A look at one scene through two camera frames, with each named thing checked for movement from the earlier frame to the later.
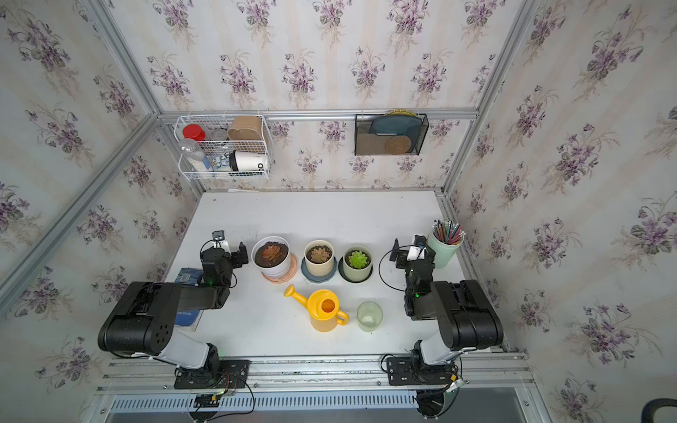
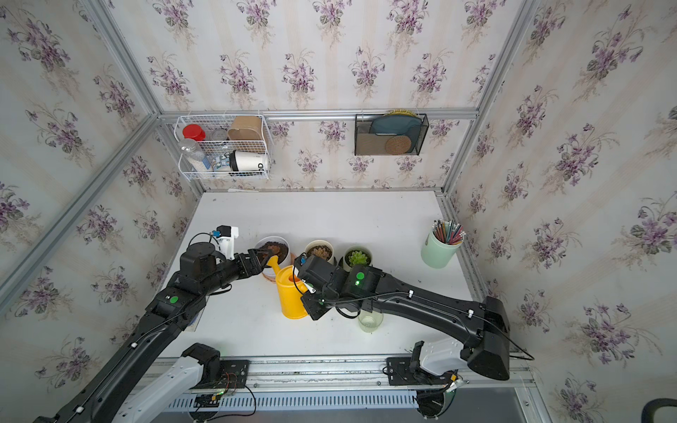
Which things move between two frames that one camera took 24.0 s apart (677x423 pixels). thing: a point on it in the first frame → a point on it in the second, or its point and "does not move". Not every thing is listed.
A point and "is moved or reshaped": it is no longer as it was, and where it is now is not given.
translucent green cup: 369,315 does not move
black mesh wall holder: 395,132 does not move
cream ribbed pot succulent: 319,257 does not move
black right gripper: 402,256 → 313,313
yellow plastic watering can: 323,306 is moved or reshaped
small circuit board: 206,400 does not move
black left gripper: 237,257 → 256,268
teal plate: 406,125 does not move
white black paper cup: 248,160 does not move
